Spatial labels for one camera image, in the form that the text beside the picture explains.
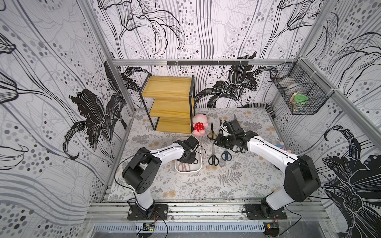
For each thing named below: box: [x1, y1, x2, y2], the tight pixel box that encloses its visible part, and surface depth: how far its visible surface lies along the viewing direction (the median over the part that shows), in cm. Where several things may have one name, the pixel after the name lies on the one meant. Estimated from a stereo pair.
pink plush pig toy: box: [191, 113, 209, 137], surface depth 104 cm
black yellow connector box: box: [263, 222, 280, 237], surface depth 71 cm
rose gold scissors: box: [177, 162, 191, 173], surface depth 90 cm
